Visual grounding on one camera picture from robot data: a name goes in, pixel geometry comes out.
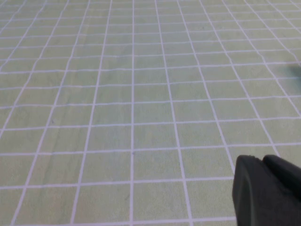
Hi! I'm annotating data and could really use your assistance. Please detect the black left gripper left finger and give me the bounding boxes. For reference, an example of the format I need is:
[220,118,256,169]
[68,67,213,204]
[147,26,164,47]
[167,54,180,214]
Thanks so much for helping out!
[231,154,301,226]

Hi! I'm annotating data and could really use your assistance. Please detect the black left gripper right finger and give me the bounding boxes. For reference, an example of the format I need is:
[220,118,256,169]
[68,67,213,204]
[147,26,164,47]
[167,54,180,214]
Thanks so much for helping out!
[262,154,301,202]

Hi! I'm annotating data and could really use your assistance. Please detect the green white-grid tablecloth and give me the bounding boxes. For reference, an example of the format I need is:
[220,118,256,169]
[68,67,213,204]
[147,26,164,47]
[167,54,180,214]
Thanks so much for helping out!
[0,0,301,226]

